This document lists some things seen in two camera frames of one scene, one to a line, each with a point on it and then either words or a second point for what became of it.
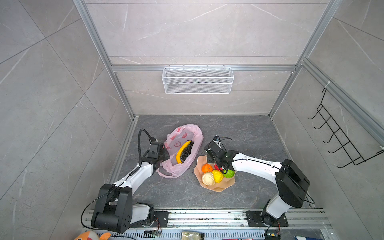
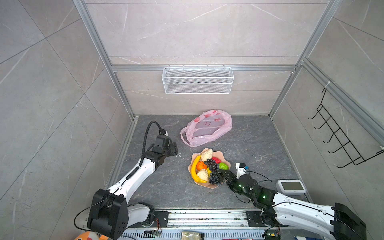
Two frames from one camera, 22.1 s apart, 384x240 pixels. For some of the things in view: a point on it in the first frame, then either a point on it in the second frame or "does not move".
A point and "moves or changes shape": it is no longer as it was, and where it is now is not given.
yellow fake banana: (178, 156) -> (193, 170)
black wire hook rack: (352, 154) does not move
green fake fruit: (230, 173) moves or changes shape
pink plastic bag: (179, 135) -> (204, 126)
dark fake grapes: (187, 151) -> (213, 167)
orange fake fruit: (206, 168) -> (200, 165)
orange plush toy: (91, 235) does not move
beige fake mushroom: (208, 178) -> (203, 174)
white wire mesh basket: (198, 80) does not move
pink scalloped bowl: (225, 184) moves or changes shape
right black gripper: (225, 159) -> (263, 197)
